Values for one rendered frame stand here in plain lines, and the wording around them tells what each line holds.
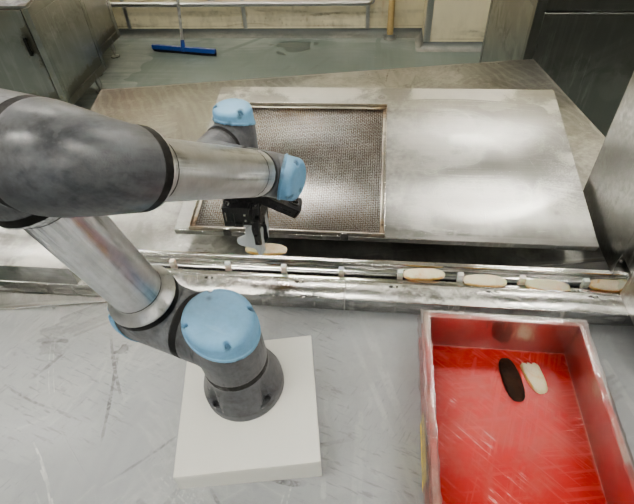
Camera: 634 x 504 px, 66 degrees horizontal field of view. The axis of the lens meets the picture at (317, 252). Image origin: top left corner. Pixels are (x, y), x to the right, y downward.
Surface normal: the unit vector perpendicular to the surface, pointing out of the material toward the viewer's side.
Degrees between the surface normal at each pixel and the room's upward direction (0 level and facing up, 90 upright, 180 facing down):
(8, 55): 90
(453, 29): 90
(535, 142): 10
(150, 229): 0
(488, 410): 0
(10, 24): 90
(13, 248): 0
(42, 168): 66
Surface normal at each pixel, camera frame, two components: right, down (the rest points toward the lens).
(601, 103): -0.11, 0.70
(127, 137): 0.69, -0.44
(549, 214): -0.06, -0.58
